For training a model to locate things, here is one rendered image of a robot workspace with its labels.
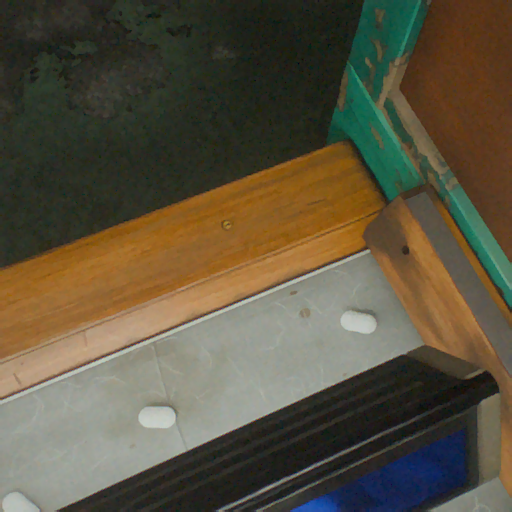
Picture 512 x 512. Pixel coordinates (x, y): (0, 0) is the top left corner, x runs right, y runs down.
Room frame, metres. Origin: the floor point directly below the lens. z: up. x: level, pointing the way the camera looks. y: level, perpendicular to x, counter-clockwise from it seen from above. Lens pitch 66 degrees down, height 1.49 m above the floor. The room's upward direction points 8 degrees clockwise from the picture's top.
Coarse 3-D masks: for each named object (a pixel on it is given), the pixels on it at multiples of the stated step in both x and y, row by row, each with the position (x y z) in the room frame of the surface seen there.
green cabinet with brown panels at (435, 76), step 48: (384, 0) 0.50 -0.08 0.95; (432, 0) 0.47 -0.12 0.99; (480, 0) 0.43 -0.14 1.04; (384, 48) 0.48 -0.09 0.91; (432, 48) 0.46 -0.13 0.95; (480, 48) 0.42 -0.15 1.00; (384, 96) 0.47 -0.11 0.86; (432, 96) 0.44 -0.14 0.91; (480, 96) 0.40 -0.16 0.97; (432, 144) 0.42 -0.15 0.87; (480, 144) 0.38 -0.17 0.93; (480, 192) 0.36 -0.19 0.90; (480, 240) 0.33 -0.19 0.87
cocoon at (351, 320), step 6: (348, 312) 0.29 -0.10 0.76; (354, 312) 0.29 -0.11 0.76; (360, 312) 0.29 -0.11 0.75; (342, 318) 0.28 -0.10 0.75; (348, 318) 0.28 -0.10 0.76; (354, 318) 0.28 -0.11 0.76; (360, 318) 0.28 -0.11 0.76; (366, 318) 0.28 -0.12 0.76; (372, 318) 0.29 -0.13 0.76; (342, 324) 0.28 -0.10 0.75; (348, 324) 0.28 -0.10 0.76; (354, 324) 0.28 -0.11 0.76; (360, 324) 0.28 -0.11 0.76; (366, 324) 0.28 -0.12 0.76; (372, 324) 0.28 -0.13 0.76; (354, 330) 0.27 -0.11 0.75; (360, 330) 0.27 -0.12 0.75; (366, 330) 0.27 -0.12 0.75; (372, 330) 0.28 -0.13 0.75
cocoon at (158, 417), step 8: (144, 408) 0.17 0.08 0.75; (152, 408) 0.17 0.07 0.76; (160, 408) 0.17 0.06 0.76; (168, 408) 0.17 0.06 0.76; (144, 416) 0.16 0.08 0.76; (152, 416) 0.16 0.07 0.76; (160, 416) 0.16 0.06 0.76; (168, 416) 0.17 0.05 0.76; (144, 424) 0.16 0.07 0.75; (152, 424) 0.16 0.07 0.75; (160, 424) 0.16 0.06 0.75; (168, 424) 0.16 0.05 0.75
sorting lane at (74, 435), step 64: (256, 320) 0.27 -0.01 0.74; (320, 320) 0.28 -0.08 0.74; (384, 320) 0.29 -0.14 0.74; (64, 384) 0.19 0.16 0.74; (128, 384) 0.19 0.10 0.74; (192, 384) 0.20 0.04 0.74; (256, 384) 0.21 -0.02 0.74; (320, 384) 0.22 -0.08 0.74; (0, 448) 0.12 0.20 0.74; (64, 448) 0.13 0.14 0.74; (128, 448) 0.14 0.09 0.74
